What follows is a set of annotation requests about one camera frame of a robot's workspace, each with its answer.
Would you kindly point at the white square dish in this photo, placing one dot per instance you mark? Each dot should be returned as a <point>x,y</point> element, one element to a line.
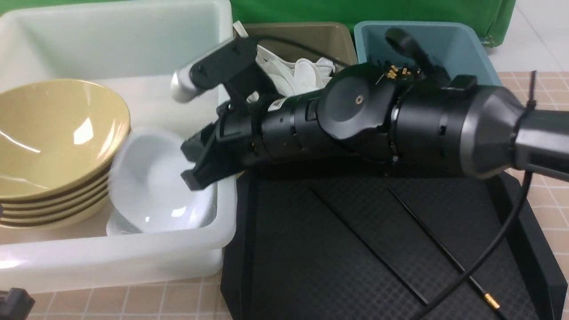
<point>145,185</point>
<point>119,225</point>

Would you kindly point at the bundle of black chopsticks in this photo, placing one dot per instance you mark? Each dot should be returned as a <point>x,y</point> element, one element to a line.
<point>404,72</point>

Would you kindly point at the yellow noodle bowl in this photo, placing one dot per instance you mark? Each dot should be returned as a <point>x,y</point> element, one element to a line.
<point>57,134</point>

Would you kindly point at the pile of white spoons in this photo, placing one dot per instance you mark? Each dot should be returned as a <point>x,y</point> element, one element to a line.
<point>295,78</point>

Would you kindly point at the blue plastic chopstick bin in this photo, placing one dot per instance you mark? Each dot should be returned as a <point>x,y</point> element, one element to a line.
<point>453,46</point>

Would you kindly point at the long white spoon leaning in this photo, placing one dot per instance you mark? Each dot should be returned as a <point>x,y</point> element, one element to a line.
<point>240,30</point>

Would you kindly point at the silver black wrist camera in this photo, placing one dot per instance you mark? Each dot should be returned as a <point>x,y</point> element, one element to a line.
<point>231,64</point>

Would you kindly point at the green cloth backdrop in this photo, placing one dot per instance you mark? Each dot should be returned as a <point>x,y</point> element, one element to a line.
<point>490,19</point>

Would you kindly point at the black plastic serving tray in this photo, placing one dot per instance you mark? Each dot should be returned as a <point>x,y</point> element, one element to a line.
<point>292,259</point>

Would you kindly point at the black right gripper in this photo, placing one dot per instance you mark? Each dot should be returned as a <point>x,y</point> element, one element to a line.
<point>227,146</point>

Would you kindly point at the bottom stacked yellow bowl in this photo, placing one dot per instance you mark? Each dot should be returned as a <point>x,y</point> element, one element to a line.
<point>75,218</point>

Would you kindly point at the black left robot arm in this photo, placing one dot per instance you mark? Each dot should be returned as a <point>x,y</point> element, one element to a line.
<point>15,304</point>

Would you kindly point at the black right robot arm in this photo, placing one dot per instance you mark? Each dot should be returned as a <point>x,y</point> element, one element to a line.
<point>464,127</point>

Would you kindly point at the white square dish in tub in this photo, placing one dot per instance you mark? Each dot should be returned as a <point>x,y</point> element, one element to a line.
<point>119,225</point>

